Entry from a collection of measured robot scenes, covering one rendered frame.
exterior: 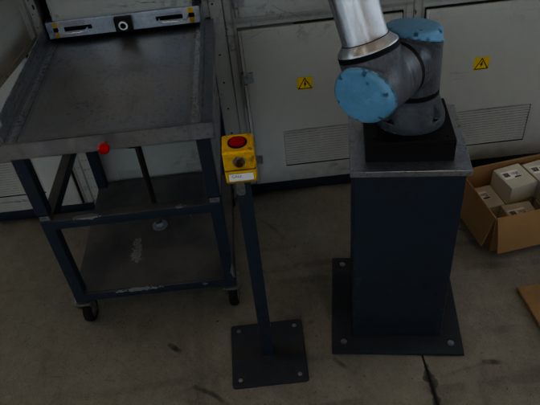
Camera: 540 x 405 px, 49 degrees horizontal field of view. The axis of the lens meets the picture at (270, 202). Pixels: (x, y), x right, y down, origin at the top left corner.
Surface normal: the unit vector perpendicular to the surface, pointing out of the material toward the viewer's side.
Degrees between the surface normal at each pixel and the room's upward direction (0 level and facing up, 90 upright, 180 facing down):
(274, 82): 90
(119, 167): 90
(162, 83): 0
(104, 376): 0
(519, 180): 0
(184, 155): 90
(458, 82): 89
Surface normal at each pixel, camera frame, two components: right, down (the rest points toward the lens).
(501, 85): 0.07, 0.65
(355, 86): -0.58, 0.59
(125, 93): -0.08, -0.75
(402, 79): 0.71, 0.04
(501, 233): 0.17, 0.36
